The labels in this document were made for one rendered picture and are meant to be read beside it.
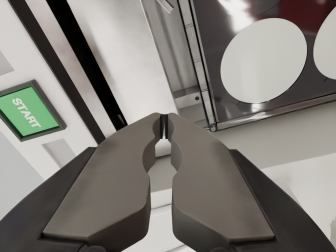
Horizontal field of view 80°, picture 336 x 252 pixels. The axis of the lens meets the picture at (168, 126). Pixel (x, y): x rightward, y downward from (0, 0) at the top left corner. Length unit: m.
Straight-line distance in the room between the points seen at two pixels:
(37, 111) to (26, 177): 1.77
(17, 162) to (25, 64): 1.71
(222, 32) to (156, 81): 0.10
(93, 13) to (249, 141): 0.26
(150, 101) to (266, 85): 0.15
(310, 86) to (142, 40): 0.22
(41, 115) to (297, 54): 0.29
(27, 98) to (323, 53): 0.33
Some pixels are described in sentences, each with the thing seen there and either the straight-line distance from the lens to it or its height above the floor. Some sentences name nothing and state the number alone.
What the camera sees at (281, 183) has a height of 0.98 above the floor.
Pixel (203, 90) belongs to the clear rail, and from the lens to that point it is 0.27.
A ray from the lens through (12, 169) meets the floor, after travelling 2.00.
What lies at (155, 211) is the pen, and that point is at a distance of 0.30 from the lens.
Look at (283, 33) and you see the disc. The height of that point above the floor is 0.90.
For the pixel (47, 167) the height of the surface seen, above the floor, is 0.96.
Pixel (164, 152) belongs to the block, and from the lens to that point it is 0.31.
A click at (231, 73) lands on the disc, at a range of 0.27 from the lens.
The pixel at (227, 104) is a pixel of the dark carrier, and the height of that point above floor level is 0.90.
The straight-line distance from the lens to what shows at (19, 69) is 0.24.
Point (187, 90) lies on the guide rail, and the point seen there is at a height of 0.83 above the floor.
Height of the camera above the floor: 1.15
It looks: 58 degrees down
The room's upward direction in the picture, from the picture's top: 180 degrees clockwise
